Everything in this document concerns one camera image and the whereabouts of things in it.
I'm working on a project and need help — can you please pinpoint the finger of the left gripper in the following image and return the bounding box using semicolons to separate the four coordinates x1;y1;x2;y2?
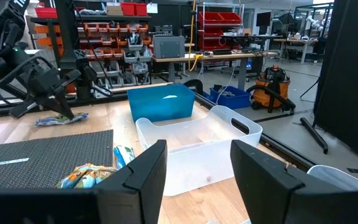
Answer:
39;93;70;120
56;90;75;121

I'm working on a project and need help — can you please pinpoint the black divider panel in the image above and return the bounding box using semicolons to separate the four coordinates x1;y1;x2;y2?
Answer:
299;0;358;175

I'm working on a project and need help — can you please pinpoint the shelving with orange parts bins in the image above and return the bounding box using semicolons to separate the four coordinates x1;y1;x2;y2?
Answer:
29;0;154;94

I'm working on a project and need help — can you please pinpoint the blue plastic crate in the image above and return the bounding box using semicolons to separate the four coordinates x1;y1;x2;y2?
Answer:
209;85;252;110

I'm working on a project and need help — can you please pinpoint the white and blue granola bar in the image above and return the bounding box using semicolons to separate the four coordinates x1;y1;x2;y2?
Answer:
113;145;136;170
34;112;90;128

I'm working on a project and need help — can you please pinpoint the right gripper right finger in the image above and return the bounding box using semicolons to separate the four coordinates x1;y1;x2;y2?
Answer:
230;139;305;224

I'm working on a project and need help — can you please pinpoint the teal plastic bin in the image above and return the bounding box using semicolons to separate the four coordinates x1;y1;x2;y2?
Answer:
127;83;196;123

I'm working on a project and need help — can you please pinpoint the wooden top workbench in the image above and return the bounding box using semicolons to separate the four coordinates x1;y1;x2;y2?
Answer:
152;51;279;91

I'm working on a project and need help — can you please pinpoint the orange shop vacuum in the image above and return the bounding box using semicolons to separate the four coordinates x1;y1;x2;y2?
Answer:
246;64;297;114

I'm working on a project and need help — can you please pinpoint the metal rack with red bins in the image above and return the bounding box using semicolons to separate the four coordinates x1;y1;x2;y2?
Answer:
195;2;245;52

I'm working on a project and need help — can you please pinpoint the white tape strip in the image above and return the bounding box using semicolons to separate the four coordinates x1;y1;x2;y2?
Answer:
0;157;30;169

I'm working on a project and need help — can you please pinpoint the grey metal case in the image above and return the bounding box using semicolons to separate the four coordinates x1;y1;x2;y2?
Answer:
152;35;186;59

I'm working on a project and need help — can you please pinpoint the grey woven placemat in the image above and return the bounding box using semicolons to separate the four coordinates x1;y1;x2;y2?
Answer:
0;129;114;191

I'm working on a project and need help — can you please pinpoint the yellow hanging cable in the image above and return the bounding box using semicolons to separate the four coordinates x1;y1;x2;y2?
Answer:
187;0;204;72

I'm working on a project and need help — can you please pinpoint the black monitor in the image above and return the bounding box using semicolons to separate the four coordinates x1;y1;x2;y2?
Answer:
255;11;272;27

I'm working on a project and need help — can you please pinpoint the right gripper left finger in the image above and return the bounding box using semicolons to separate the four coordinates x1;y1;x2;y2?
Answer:
93;139;168;224

